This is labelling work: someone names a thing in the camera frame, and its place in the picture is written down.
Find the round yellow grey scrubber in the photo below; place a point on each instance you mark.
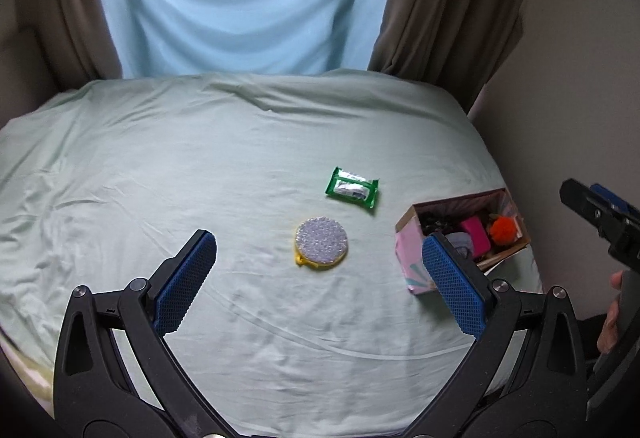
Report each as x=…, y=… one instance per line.
x=320, y=243

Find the grey blue sock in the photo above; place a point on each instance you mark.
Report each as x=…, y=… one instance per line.
x=462, y=242

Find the brown left curtain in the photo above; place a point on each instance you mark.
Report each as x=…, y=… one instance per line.
x=74, y=39

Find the open cardboard box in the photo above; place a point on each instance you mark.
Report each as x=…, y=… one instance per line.
x=486, y=227

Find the brown right curtain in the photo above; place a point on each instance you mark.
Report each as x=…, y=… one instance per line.
x=456, y=45

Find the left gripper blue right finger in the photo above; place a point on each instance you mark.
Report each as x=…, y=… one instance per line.
x=523, y=376

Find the green wet wipes pack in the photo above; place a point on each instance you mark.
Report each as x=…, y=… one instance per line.
x=352, y=188

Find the light green bed sheet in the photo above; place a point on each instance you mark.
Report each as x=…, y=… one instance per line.
x=100, y=185

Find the person's right hand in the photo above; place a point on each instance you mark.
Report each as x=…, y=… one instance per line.
x=609, y=333

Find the black patterned scrunchie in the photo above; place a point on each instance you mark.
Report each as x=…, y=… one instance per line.
x=434, y=222

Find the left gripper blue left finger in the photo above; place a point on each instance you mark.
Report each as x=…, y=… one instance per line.
x=114, y=374

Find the orange pom-pom ball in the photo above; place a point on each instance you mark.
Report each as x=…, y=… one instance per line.
x=502, y=230

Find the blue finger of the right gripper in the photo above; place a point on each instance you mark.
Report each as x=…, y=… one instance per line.
x=582, y=201
x=610, y=197

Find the beige headboard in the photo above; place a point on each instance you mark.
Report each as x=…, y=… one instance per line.
x=26, y=79

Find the brown curtain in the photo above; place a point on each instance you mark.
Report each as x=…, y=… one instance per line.
x=456, y=45
x=74, y=39

